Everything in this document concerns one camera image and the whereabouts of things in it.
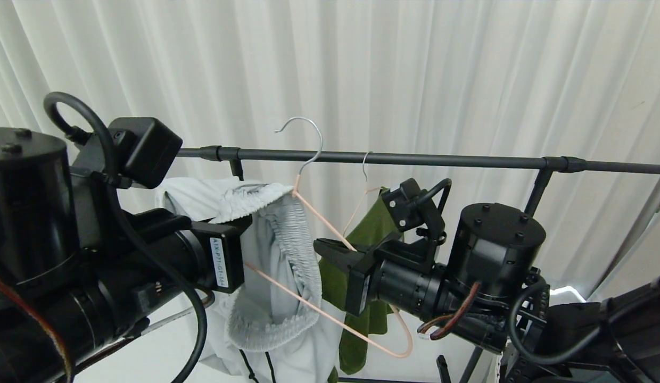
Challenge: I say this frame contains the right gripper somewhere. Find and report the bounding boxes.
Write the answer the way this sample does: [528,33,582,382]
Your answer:
[314,238,448,318]

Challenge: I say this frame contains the pink clothes hanger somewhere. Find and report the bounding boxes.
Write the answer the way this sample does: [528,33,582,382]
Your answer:
[274,116,414,359]
[342,151,384,237]

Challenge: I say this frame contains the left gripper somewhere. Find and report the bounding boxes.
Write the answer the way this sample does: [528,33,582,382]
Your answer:
[90,221,245,333]

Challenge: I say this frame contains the pale grey shorts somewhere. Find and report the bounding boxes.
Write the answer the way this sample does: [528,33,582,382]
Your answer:
[155,177,345,383]

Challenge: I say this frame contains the white curtain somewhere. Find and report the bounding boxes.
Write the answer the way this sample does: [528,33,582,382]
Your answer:
[0,0,660,298]

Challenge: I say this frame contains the black clothes rack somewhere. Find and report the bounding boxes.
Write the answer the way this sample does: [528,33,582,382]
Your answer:
[176,146,660,383]

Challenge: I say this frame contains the green printed shirt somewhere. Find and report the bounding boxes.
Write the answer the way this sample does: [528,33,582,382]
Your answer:
[318,187,404,383]

